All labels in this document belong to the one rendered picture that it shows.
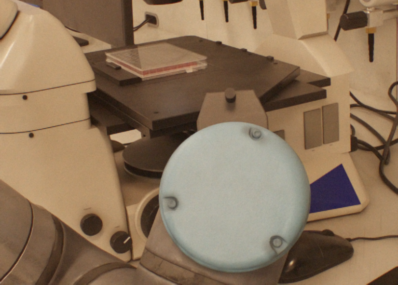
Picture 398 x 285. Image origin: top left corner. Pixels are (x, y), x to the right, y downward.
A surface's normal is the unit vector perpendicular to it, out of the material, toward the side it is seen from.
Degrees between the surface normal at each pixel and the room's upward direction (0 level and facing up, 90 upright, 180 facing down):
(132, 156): 0
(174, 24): 90
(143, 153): 0
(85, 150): 90
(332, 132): 90
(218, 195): 60
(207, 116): 65
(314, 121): 90
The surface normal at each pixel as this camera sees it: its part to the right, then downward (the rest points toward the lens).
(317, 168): 0.26, -0.44
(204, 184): -0.03, -0.20
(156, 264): -0.68, -0.31
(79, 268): -0.24, -0.85
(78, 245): 0.84, -0.47
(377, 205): -0.08, -0.94
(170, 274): -0.50, -0.26
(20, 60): 0.04, 0.04
